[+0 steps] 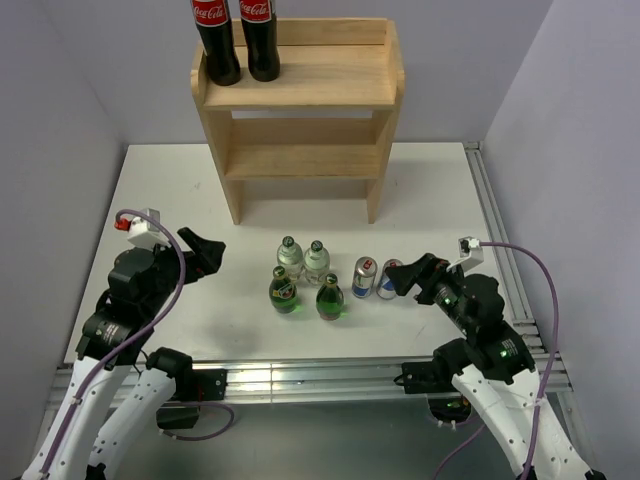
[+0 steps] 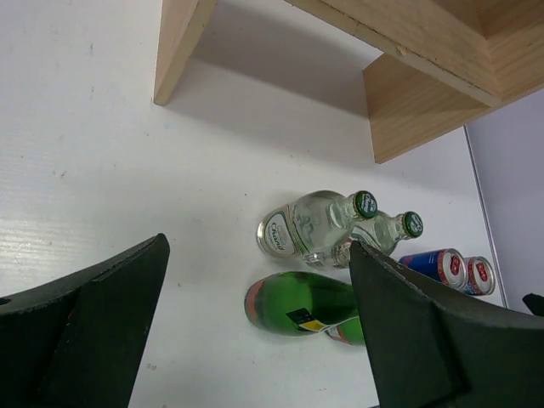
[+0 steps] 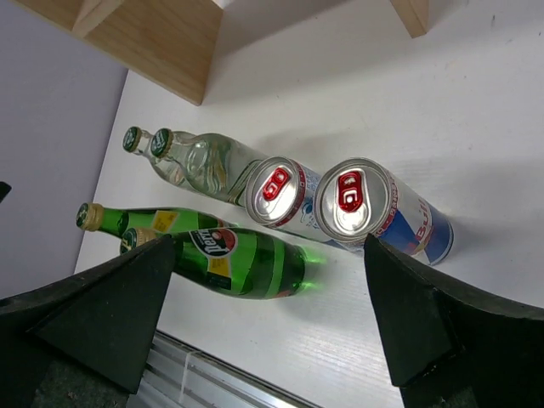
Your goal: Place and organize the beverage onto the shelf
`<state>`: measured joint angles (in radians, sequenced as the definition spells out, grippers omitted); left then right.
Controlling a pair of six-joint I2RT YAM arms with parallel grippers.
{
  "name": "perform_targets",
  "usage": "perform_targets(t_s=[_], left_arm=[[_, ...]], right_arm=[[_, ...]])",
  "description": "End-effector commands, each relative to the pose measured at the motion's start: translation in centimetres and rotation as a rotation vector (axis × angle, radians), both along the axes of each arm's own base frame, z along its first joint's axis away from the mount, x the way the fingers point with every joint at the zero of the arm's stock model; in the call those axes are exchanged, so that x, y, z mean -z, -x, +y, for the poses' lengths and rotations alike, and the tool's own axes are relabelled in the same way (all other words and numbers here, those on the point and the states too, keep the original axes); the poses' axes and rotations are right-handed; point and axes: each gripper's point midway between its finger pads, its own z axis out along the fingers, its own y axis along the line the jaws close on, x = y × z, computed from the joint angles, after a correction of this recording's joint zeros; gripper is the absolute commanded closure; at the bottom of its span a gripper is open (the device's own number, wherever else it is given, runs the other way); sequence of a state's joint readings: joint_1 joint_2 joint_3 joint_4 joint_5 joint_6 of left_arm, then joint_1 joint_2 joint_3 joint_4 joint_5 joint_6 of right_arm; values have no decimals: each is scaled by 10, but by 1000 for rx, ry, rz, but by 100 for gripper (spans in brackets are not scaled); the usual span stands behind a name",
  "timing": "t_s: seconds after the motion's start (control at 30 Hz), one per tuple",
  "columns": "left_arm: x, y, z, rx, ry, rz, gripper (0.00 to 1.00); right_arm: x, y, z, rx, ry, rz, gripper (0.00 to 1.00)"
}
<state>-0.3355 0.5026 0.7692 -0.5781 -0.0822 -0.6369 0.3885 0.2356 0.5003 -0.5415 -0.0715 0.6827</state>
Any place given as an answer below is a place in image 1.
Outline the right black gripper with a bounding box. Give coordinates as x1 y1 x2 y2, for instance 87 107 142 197
384 251 474 334

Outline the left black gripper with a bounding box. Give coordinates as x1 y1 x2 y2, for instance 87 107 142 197
143 226 225 315

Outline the silver blue can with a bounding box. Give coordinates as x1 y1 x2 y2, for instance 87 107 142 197
351 256 378 298
376 258 403 300

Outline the green glass bottle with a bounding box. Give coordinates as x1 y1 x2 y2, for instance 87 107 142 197
269 266 298 314
316 273 344 321

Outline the clear glass bottle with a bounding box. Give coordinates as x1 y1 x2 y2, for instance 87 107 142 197
303 240 330 285
277 236 304 282

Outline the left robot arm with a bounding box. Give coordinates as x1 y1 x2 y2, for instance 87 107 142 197
22 227 226 479

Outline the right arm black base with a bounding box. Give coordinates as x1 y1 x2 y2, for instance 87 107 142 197
393 360 472 422

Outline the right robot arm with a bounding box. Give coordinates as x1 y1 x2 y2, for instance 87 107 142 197
385 253 604 479

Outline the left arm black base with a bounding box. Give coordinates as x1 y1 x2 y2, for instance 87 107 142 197
156 368 227 431

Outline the wooden two-tier shelf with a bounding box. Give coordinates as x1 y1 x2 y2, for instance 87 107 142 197
190 18 406 224

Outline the left Coca-Cola bottle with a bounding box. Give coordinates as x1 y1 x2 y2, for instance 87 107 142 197
190 0 241 86

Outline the coca-cola bottle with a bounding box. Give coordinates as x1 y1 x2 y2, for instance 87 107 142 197
190 0 241 86
239 0 280 82

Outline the right Coca-Cola bottle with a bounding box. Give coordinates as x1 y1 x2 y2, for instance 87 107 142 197
239 0 280 82

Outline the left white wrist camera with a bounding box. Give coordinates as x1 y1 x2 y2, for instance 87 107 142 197
114 216 167 250

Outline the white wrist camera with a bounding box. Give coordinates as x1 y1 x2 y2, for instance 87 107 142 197
114 216 167 250
447 236 484 274

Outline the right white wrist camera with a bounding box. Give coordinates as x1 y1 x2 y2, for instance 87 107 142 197
447 236 484 274

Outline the aluminium table frame rail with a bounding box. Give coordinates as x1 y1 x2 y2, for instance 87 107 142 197
47 141 601 480

